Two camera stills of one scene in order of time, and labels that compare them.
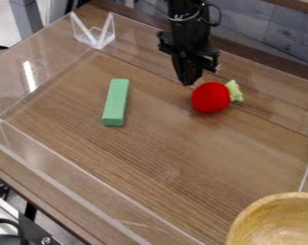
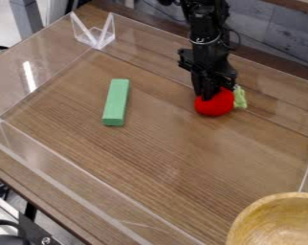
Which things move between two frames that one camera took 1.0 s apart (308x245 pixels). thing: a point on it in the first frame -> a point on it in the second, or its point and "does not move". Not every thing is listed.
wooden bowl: (280, 220) does not move
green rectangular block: (116, 102) does not move
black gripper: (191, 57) -> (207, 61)
